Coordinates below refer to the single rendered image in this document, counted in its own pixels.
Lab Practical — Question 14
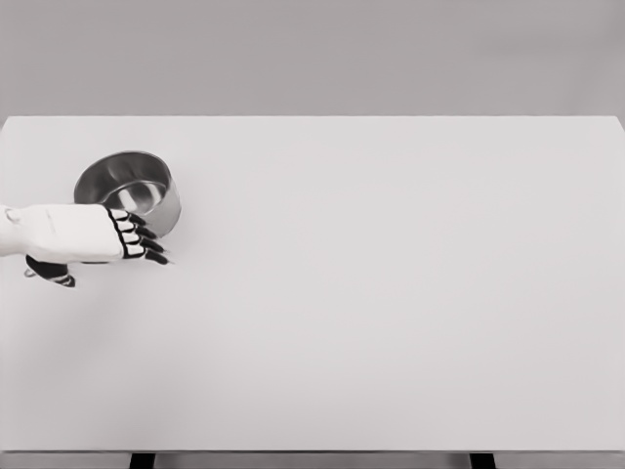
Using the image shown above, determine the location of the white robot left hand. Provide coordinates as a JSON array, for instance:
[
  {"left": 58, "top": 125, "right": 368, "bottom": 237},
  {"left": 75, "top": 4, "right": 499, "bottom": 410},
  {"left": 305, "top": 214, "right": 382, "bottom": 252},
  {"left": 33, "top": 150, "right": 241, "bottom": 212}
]
[{"left": 18, "top": 202, "right": 176, "bottom": 289}]

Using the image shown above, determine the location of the steel pot with handle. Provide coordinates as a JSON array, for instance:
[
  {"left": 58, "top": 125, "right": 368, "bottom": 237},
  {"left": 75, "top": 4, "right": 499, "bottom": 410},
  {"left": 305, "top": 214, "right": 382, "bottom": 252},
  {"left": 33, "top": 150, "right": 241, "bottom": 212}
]
[{"left": 23, "top": 149, "right": 183, "bottom": 278}]

